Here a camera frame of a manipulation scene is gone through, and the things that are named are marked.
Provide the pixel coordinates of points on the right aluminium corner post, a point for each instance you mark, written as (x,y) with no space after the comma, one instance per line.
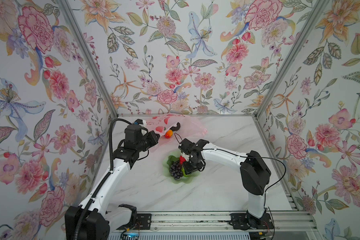
(308,26)

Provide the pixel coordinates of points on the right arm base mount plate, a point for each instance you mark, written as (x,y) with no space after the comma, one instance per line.
(245,221)

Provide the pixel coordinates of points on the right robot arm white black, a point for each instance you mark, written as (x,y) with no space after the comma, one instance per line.
(255,175)

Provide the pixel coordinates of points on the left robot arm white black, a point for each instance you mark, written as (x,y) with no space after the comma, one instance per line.
(90,220)

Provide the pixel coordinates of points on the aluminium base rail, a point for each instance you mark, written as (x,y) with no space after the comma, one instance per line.
(278,221)

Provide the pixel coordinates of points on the light green fruit plate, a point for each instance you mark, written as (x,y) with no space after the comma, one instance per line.
(174,157)

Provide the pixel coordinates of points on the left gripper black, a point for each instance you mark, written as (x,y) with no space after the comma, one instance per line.
(150,135)

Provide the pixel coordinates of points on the left aluminium corner post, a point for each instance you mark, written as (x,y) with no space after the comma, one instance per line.
(91,63)

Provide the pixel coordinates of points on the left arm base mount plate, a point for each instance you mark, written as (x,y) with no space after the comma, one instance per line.
(138,222)

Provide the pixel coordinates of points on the red strawberry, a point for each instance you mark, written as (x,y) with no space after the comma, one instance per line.
(182,160)

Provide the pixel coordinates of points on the dark purple grape bunch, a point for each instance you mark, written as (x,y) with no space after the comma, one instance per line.
(176,170)

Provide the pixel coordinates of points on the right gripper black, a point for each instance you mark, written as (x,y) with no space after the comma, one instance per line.
(187,170)

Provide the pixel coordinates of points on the aluminium corner post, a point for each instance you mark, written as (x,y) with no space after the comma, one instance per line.
(308,26)
(91,63)

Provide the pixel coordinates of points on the pink plastic bag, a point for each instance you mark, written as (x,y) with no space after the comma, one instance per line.
(190,127)

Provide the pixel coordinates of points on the orange mango fruit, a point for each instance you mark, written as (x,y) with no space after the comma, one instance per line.
(169,134)

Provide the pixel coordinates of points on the dark avocado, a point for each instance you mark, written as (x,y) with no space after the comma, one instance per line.
(176,127)

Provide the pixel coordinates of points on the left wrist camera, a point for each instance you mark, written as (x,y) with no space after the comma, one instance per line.
(141,122)

